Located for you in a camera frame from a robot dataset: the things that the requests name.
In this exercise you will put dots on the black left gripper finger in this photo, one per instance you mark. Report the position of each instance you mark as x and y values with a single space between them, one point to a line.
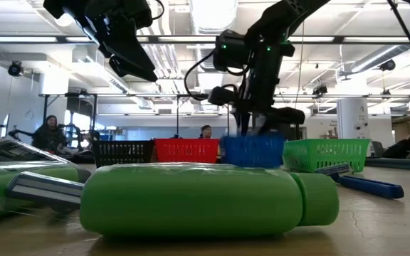
123 69
141 53

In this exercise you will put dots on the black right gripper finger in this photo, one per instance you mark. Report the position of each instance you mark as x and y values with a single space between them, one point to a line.
287 115
243 122

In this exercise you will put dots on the grey deodorant stick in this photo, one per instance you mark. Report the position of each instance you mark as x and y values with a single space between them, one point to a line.
13 151

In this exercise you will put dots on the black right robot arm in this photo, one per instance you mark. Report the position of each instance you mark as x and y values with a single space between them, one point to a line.
287 16

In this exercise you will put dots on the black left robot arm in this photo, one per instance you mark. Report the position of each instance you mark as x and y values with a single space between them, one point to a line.
69 9

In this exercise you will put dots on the person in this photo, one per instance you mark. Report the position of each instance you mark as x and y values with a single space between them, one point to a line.
93 137
400 149
206 131
50 137

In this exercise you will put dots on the blue plastic basket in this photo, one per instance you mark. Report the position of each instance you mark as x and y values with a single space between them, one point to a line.
251 161

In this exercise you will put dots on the black ceiling spot lamp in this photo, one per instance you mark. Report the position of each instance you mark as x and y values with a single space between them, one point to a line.
388 65
15 68
319 90

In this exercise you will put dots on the black hanging screen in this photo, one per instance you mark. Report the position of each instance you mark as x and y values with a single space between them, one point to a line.
78 106

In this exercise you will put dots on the red plastic basket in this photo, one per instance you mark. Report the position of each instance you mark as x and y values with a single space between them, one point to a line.
187 141

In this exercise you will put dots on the white pillar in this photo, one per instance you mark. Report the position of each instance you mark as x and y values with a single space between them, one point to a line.
352 117

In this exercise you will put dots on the green plastic basket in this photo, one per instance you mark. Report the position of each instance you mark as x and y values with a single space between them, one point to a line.
333 167

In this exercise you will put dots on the black plastic basket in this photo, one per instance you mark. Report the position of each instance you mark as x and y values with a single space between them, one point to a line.
119 142

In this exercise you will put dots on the long ceiling light bar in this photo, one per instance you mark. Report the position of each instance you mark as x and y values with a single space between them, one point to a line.
13 39

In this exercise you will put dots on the dark blue long pad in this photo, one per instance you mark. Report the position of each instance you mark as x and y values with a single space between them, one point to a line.
404 164

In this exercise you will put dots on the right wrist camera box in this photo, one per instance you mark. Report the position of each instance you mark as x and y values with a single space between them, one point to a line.
223 96

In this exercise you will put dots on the black pipe frame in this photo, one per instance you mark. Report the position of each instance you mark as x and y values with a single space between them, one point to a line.
45 106
177 117

